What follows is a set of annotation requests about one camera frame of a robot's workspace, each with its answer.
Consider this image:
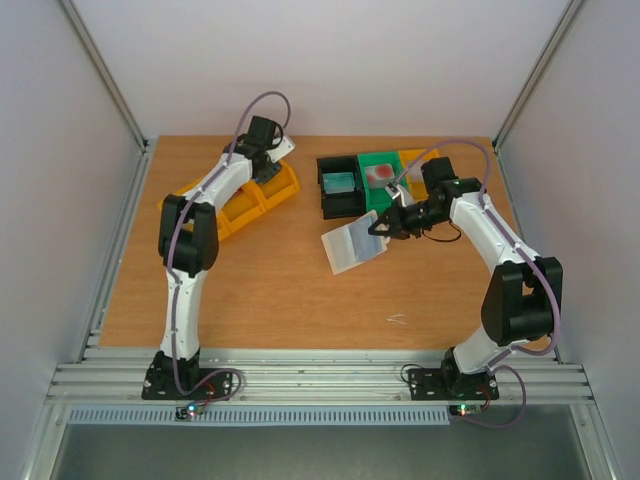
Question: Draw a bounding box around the right yellow bin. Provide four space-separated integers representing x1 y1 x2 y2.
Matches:
398 149 434 201

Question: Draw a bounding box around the yellow bin with red cards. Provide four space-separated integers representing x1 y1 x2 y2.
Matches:
217 181 267 241

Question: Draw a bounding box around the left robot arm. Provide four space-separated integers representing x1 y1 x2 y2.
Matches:
142 116 294 400

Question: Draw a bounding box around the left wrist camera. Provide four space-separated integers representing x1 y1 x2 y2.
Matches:
268 135 295 162

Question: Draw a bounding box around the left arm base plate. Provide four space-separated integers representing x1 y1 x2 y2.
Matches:
141 368 245 402

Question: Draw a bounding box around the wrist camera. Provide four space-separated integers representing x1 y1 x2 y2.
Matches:
268 135 295 162
385 183 415 208

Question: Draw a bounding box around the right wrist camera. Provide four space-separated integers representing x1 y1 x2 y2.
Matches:
385 183 415 208

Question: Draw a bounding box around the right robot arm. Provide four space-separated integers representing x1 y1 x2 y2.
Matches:
368 157 563 400

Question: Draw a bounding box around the grey slotted cable duct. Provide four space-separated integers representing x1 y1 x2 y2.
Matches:
68 406 449 427

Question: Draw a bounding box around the green bin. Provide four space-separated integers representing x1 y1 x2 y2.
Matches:
357 151 403 213

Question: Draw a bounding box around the beige card holder wallet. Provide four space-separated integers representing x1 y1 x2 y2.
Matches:
321 210 389 275

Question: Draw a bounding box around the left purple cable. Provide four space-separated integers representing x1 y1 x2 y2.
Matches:
164 91 293 401

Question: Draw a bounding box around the yellow bin with blue cards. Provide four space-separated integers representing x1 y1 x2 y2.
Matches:
257 161 300 210

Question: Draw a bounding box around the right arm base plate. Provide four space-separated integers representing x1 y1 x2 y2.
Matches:
408 368 500 401

